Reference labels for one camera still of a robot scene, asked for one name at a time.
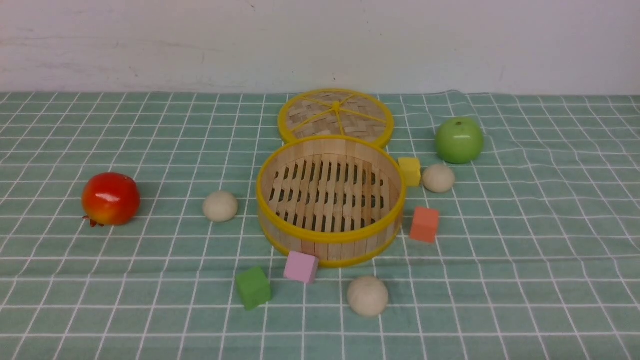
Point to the white bun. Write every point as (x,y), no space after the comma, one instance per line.
(367,296)
(220,206)
(438,178)

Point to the bamboo steamer tray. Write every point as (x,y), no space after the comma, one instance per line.
(337,198)

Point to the woven bamboo steamer lid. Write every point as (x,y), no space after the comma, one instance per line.
(336,111)

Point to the pink cube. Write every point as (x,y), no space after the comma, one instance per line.
(301,267)

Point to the yellow cube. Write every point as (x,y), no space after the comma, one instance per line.
(411,170)

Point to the orange cube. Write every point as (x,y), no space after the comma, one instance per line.
(425,224)

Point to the green cube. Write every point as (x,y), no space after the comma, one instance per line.
(253,287)

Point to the green apple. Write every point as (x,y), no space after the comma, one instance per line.
(459,140)

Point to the green checkered tablecloth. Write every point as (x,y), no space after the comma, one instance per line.
(536,255)

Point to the red pomegranate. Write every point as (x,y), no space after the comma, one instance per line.
(110,199)

